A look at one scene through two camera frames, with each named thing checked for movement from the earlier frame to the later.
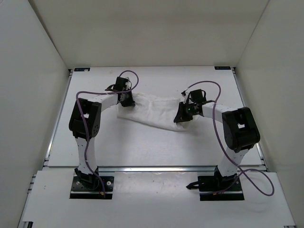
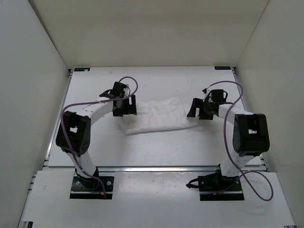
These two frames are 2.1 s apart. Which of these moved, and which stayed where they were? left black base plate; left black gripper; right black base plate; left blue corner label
Moved: left black gripper
Stayed: right black base plate; left blue corner label; left black base plate
